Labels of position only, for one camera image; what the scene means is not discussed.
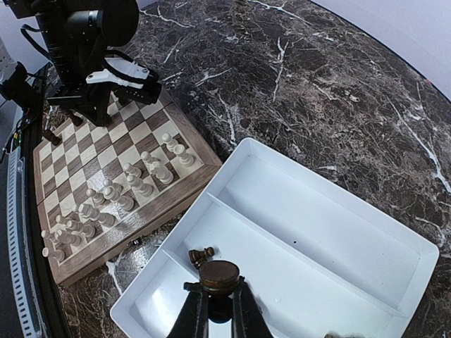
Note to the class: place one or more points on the white chess piece row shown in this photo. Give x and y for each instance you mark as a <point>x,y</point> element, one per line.
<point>89,185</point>

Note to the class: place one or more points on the wooden chess board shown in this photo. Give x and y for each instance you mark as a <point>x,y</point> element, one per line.
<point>136,120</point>

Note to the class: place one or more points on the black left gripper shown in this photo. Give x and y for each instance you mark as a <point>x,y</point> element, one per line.
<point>90,100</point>

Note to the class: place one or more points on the dark chess queen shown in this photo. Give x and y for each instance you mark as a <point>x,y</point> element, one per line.
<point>51,137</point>

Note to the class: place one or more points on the white slotted cable duct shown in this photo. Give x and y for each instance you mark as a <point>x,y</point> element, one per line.
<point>17,251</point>

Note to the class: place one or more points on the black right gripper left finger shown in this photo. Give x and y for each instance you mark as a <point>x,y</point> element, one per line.
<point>193,319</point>

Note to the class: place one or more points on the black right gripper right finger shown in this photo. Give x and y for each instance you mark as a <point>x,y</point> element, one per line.
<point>247,320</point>

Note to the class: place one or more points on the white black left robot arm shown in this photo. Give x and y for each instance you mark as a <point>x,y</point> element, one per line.
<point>77,35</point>

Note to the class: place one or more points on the dark pawn in tray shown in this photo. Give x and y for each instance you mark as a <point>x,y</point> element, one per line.
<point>198,258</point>

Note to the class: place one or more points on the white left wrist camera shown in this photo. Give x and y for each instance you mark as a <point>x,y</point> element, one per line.
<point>132,80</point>

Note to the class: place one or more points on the white divided plastic tray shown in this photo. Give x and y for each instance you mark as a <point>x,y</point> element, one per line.
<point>318,259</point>

